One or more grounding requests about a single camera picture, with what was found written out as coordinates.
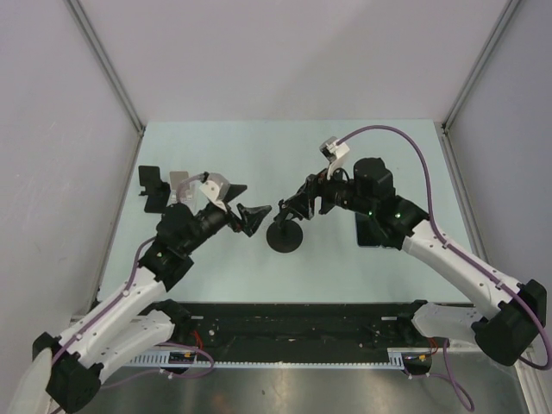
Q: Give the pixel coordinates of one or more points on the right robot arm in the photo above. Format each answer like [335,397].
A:
[506,314]

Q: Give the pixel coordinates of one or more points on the right aluminium frame post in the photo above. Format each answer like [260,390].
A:
[499,28]

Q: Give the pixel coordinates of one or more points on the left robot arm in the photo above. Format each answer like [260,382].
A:
[132,319]

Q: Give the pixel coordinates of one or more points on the white slotted cable duct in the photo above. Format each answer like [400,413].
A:
[166,358]

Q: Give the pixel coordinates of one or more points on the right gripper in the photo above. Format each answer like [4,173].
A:
[320,185]

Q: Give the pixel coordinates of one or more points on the aluminium frame post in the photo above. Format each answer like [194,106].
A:
[85,26]
[499,28]

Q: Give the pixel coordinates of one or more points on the black folding phone stand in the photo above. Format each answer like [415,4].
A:
[155,190]

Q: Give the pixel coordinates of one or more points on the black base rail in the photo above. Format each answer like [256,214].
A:
[284,329]

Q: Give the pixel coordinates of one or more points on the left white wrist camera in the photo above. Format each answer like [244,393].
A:
[215,188]

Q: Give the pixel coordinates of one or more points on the left aluminium frame post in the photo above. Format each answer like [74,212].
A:
[85,26]

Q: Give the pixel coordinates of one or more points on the white folding phone stand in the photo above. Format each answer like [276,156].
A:
[183,189]

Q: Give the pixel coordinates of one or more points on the black round base phone stand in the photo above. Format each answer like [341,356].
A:
[284,235]

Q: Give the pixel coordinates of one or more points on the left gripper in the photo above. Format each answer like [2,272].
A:
[250,216]

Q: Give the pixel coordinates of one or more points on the black phone blue edge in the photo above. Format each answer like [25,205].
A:
[367,231]

